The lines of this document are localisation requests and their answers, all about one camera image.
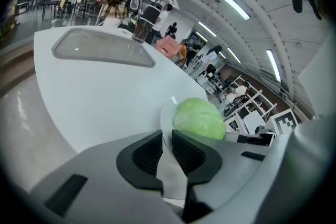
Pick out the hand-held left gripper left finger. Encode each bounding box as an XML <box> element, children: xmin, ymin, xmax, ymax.
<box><xmin>28</xmin><ymin>129</ymin><xmax>185</xmax><ymax>224</ymax></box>

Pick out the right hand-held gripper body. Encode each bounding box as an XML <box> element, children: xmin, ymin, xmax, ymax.
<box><xmin>237</xmin><ymin>109</ymin><xmax>299</xmax><ymax>147</ymax></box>

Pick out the white round plate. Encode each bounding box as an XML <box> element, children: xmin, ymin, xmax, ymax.
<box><xmin>160</xmin><ymin>96</ymin><xmax>186</xmax><ymax>157</ymax></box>

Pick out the black blender jar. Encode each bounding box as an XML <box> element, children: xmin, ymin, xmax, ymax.
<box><xmin>131</xmin><ymin>3</ymin><xmax>162</xmax><ymax>44</ymax></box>

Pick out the wooden bench step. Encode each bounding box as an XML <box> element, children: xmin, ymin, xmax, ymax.
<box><xmin>0</xmin><ymin>38</ymin><xmax>36</xmax><ymax>99</ymax></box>

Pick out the white square table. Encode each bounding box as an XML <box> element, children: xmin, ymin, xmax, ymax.
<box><xmin>33</xmin><ymin>25</ymin><xmax>209</xmax><ymax>201</ymax></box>

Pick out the long ceiling light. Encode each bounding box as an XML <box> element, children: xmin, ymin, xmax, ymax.
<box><xmin>227</xmin><ymin>47</ymin><xmax>242</xmax><ymax>64</ymax></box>
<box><xmin>266</xmin><ymin>49</ymin><xmax>281</xmax><ymax>82</ymax></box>
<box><xmin>198</xmin><ymin>20</ymin><xmax>217</xmax><ymax>37</ymax></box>
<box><xmin>208</xmin><ymin>0</ymin><xmax>251</xmax><ymax>21</ymax></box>

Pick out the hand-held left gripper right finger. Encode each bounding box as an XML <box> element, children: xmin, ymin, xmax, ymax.
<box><xmin>172</xmin><ymin>129</ymin><xmax>275</xmax><ymax>224</ymax></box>

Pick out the white box appliance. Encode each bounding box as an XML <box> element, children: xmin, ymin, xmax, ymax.
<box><xmin>243</xmin><ymin>110</ymin><xmax>268</xmax><ymax>134</ymax></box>

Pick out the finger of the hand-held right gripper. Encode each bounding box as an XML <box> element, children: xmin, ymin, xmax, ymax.
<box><xmin>225</xmin><ymin>132</ymin><xmax>261</xmax><ymax>143</ymax></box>

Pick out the wooden chair with orange cushion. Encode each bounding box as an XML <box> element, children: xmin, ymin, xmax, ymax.
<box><xmin>176</xmin><ymin>44</ymin><xmax>190</xmax><ymax>68</ymax></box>

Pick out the green cabbage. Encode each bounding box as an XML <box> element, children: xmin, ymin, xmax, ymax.
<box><xmin>173</xmin><ymin>97</ymin><xmax>227</xmax><ymax>141</ymax></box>

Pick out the person's white shirt torso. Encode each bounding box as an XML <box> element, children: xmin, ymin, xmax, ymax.
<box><xmin>298</xmin><ymin>39</ymin><xmax>336</xmax><ymax>120</ymax></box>

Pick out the grey rectangular tray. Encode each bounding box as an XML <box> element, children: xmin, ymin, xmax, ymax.
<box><xmin>51</xmin><ymin>27</ymin><xmax>156</xmax><ymax>69</ymax></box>

